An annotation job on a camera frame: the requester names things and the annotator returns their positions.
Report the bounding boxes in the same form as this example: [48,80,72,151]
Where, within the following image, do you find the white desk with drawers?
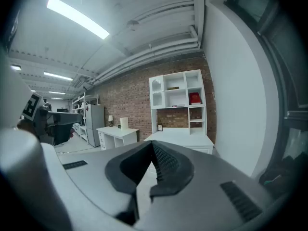
[96,126,141,151]

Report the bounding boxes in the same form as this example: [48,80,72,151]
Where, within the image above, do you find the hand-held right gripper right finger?
[133,140,288,231]

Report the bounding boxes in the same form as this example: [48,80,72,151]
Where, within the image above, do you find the black fabric bundle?
[258,150,308,198]

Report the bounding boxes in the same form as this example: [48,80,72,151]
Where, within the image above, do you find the red book box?
[188,92,203,105]

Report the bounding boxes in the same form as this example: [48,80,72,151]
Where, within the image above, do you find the white arched cabinet door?
[149,77,166,110]

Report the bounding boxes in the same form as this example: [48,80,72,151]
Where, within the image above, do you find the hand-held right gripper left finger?
[57,140,153,226]

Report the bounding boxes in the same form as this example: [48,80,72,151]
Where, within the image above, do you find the dark window frame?
[223,0,308,158]

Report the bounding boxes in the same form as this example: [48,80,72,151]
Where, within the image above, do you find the grey refrigerator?
[85,103,106,148]

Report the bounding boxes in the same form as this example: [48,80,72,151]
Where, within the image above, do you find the white hutch cabinet with desk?
[143,69,215,155]

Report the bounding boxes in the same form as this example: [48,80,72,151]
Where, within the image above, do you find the white ceiling pipes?
[83,0,201,88]

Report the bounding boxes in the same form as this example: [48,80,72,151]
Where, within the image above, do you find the white metal shelving rack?
[71,92,100,144]

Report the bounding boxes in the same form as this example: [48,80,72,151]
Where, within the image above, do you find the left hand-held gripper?
[0,44,83,146]

